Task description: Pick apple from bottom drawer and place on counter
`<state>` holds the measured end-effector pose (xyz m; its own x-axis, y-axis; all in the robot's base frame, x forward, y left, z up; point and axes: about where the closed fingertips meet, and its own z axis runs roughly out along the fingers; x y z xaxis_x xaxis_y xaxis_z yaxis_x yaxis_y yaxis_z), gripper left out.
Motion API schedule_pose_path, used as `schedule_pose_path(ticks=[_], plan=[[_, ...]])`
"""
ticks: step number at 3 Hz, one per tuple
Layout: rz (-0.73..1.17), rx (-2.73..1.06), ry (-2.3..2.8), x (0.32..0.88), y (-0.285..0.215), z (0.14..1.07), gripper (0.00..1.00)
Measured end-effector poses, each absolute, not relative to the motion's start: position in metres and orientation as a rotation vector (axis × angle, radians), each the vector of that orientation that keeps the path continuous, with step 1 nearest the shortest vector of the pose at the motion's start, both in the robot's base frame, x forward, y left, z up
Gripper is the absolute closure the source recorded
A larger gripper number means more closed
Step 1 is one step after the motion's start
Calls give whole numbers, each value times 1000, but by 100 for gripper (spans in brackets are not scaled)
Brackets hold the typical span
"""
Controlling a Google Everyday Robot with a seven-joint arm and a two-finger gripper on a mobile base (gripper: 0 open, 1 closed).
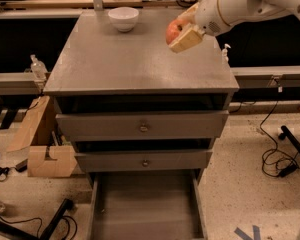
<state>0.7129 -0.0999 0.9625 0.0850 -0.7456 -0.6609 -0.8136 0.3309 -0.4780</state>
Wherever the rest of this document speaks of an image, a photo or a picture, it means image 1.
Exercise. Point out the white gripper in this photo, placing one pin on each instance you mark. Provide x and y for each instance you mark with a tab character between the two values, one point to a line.
208	14

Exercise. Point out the red apple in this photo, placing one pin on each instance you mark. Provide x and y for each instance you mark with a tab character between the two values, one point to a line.
174	29

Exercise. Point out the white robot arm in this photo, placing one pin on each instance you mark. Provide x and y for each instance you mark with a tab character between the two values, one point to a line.
256	12

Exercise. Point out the grey top drawer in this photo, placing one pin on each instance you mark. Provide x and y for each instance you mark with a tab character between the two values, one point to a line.
142	126

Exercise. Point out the grey drawer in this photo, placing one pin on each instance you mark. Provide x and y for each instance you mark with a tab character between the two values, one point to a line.
146	205
142	126
141	161

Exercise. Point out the grey drawer cabinet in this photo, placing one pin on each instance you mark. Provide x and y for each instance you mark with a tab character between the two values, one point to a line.
101	70

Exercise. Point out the grey middle drawer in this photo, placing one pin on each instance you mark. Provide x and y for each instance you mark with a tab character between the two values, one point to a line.
141	161

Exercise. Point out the grey bottom drawer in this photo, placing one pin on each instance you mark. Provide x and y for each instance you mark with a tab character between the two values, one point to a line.
146	205

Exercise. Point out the small white pump bottle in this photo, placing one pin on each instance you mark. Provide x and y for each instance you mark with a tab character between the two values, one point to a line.
225	52

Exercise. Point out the white ceramic bowl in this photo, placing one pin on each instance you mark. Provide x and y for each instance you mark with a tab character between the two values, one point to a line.
123	19

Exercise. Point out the clear sanitizer bottle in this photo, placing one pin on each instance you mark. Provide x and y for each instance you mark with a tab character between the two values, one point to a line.
38	68

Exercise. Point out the black stand leg right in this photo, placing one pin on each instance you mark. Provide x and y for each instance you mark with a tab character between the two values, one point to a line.
287	133

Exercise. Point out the black stand leg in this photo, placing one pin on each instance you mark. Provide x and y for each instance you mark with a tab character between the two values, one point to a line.
287	133
12	233

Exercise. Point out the folded cardboard box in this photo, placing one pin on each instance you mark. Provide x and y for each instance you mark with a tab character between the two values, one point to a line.
53	161

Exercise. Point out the black stand leg left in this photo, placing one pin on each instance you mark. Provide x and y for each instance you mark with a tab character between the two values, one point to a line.
12	233

